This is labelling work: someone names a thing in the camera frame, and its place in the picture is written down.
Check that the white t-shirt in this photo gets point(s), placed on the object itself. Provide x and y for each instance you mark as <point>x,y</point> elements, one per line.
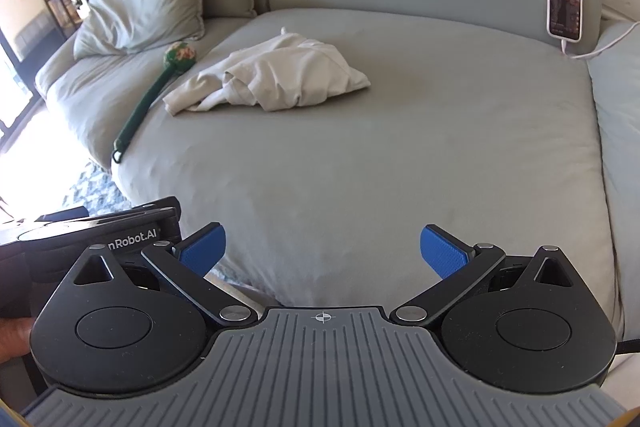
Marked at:
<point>280,77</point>

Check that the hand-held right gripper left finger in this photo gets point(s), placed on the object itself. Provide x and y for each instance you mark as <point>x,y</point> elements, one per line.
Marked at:
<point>202,252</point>

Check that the large flanged pillow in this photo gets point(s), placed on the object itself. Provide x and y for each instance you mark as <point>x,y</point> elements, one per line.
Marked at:
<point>145,2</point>

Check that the pale grey pillow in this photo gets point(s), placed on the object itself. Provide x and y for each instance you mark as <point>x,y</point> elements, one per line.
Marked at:
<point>620,132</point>

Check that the grey-green sofa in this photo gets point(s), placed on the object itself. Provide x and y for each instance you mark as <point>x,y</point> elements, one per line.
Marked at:
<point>350,167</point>

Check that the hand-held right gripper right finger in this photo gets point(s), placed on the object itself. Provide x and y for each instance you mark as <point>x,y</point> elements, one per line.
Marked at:
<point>442,252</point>

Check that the smartphone in white case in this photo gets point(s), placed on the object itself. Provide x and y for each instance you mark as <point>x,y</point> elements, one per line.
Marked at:
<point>565,2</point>

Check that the person's left hand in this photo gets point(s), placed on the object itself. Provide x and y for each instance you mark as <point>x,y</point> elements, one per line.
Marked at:
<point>12,339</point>

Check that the blue patterned rug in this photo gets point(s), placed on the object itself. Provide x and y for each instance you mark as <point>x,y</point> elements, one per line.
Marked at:
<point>85,192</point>

